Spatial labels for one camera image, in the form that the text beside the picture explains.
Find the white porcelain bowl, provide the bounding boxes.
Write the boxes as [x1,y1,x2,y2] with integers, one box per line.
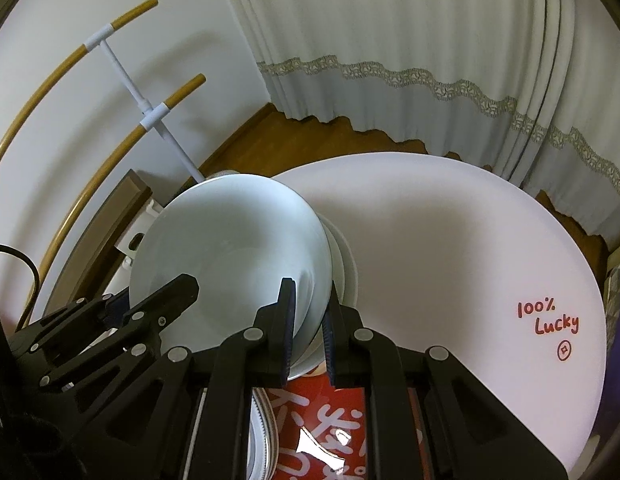
[289,213,352,376]
[299,224,361,380]
[129,174,332,360]

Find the low brown white cabinet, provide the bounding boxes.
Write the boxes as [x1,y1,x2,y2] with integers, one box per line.
[43,170,153,316]

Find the white stand with yellow hoops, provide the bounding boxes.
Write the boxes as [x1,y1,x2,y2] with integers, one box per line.
[0,0,242,311]

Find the beige pleated curtain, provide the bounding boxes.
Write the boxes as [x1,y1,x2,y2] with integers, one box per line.
[229,0,620,247]

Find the black cable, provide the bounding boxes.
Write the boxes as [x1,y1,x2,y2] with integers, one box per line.
[0,242,42,331]

